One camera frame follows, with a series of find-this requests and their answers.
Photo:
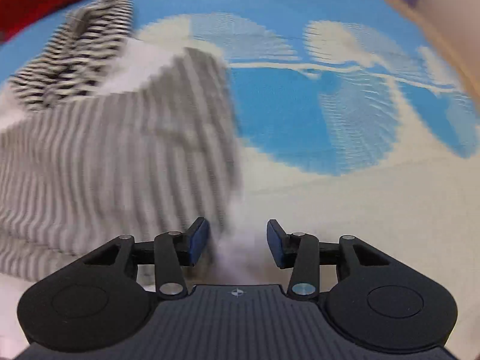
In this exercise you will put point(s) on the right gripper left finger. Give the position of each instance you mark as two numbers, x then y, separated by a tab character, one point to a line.
106	296

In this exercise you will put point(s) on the striped white hooded sweater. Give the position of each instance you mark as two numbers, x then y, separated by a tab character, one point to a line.
102	135

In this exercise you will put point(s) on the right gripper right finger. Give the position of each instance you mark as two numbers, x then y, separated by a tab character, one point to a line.
370	298

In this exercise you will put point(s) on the wooden bed frame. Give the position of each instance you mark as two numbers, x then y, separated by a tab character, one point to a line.
445	47

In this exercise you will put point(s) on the blue patterned bed sheet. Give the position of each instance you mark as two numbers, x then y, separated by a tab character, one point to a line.
348	122

